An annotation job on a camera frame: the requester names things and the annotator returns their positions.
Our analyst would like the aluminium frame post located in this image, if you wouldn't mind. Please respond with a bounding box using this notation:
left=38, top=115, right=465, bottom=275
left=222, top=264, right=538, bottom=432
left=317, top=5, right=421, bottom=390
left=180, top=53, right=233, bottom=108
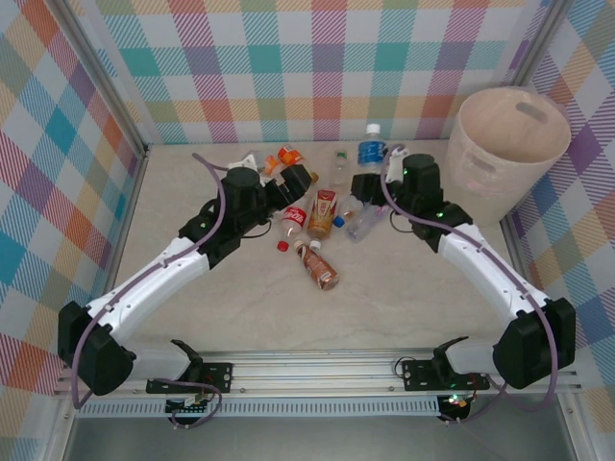
left=513, top=0, right=576, bottom=92
left=56, top=0, right=149, bottom=159

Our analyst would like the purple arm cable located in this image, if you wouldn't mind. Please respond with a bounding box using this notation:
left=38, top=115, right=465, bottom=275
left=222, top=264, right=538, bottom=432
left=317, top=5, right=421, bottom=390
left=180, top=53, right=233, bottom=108
left=71, top=152, right=227, bottom=428
left=379, top=143, right=562, bottom=426

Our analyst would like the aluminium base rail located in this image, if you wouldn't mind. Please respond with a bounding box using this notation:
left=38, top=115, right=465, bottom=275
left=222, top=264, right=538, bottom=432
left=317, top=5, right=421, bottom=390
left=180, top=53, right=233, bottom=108
left=52, top=349, right=583, bottom=399

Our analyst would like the beige plastic bin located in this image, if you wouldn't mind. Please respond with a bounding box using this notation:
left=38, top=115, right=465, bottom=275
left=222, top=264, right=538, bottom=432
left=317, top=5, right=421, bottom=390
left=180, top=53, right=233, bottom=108
left=444, top=86, right=572, bottom=227

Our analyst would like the blue label water bottle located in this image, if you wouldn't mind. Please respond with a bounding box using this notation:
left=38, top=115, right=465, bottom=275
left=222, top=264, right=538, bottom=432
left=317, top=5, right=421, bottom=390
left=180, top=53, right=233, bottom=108
left=357, top=123, right=388, bottom=177

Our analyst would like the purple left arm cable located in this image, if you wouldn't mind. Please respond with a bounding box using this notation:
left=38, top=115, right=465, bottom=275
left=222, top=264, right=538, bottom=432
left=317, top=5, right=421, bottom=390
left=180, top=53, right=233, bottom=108
left=71, top=152, right=227, bottom=428

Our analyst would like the orange label bottle gold cap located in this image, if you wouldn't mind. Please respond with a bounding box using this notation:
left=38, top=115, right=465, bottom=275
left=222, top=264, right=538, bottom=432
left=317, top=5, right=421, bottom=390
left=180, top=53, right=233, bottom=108
left=277, top=145, right=320, bottom=184

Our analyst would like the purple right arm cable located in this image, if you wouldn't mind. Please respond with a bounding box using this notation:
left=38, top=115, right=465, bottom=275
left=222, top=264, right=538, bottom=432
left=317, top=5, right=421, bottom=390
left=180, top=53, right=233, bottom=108
left=379, top=143, right=562, bottom=426

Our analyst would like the clear bottle green cap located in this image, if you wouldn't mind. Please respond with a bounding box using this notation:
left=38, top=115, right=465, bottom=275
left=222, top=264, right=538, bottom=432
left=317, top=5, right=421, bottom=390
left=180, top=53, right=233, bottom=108
left=332, top=149, right=351, bottom=188

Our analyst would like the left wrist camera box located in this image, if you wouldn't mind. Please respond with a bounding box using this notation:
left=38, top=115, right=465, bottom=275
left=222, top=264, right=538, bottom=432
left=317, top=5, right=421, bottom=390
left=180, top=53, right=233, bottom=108
left=239, top=150, right=264, bottom=173

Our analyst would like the red cola bottle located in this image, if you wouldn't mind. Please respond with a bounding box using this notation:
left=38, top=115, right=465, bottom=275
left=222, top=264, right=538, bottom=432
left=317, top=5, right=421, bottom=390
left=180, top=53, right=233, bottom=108
left=276, top=204, right=308, bottom=254

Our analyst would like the slotted cable duct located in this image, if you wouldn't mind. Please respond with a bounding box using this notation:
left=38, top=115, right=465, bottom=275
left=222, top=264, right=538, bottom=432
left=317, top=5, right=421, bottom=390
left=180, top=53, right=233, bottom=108
left=75, top=400, right=441, bottom=418

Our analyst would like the red and gold bottle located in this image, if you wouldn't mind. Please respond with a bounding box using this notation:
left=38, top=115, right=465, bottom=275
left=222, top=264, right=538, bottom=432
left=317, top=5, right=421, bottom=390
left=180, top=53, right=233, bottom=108
left=306, top=188, right=339, bottom=252

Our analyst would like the brown coffee bottle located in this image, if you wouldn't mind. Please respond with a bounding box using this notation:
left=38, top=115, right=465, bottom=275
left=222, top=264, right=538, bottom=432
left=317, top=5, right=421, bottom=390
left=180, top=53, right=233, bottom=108
left=293, top=238, right=341, bottom=292

